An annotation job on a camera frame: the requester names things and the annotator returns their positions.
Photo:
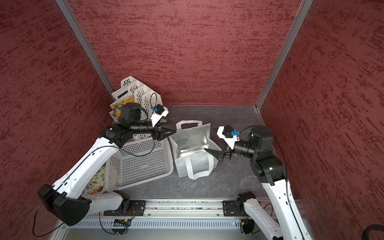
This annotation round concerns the white booklet with blue stripe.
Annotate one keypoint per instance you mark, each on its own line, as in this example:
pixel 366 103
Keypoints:
pixel 125 92

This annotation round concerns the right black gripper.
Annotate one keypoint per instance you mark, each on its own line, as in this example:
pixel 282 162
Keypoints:
pixel 218 153

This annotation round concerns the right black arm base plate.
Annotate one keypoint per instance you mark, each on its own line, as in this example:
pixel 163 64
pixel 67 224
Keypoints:
pixel 230 209

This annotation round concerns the right aluminium corner post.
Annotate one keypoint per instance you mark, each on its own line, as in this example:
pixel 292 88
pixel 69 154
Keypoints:
pixel 292 33

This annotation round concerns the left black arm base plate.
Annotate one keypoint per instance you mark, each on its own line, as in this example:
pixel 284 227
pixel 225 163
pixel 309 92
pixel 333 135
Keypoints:
pixel 129 208

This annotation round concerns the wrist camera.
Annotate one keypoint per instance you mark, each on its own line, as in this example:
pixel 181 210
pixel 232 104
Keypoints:
pixel 229 135
pixel 159 111

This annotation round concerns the yellow illustrated book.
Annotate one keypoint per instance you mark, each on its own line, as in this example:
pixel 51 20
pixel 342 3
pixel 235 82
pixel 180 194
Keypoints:
pixel 116 106

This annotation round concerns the colourful children's book on table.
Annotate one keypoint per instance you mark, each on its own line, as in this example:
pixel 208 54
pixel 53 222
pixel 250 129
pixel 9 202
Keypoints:
pixel 97 183

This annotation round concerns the white insulated delivery bag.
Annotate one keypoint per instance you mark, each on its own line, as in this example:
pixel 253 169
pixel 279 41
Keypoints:
pixel 189 142

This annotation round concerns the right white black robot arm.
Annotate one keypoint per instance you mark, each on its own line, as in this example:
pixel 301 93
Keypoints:
pixel 273 176

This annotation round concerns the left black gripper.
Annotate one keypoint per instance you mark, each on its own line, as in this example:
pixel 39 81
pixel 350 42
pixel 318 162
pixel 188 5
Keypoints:
pixel 161 136

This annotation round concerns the white perforated plastic basket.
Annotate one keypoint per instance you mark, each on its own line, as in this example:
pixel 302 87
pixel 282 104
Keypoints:
pixel 138 162

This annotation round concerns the aluminium corner post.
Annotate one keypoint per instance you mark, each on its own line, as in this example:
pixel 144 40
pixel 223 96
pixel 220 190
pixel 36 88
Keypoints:
pixel 292 33
pixel 79 33

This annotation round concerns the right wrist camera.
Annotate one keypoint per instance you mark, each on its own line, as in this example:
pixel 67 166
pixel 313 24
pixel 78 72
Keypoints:
pixel 229 135

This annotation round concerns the left aluminium corner post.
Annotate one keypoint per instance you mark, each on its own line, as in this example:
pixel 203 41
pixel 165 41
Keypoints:
pixel 79 33

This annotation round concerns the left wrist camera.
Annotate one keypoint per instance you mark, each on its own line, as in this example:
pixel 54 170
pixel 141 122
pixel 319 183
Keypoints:
pixel 159 111

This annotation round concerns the white perforated file organizer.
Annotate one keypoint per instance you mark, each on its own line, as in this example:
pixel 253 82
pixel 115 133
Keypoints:
pixel 144 95

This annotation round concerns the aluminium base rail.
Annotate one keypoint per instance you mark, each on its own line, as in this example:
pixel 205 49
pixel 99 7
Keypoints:
pixel 200 208

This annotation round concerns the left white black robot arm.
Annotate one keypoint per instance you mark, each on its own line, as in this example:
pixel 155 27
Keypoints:
pixel 65 198

